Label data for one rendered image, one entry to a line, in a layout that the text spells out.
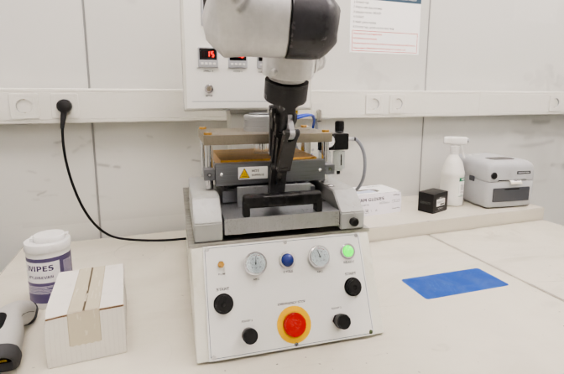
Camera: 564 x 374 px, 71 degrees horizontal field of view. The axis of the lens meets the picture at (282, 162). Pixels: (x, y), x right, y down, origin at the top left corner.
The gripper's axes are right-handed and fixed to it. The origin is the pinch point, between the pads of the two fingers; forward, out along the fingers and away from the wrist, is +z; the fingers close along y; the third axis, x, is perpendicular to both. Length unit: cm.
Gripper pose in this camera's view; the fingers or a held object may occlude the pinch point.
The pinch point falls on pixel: (277, 180)
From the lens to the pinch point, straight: 77.2
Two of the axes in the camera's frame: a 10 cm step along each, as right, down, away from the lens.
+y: 2.5, 4.8, -8.4
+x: 9.6, -0.4, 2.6
